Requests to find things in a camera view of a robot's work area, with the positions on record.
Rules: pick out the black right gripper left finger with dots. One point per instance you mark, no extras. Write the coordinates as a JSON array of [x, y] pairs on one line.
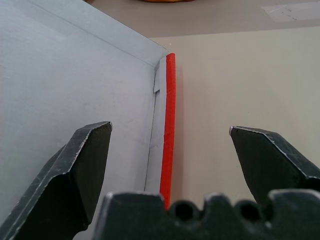
[[75, 180]]

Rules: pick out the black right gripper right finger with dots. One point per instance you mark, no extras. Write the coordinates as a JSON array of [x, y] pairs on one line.
[[270, 160]]

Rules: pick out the grey cardboard box, red edge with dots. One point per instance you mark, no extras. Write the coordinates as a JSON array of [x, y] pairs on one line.
[[75, 95]]

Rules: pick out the orange round object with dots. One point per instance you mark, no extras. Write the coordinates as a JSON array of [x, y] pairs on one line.
[[160, 1]]

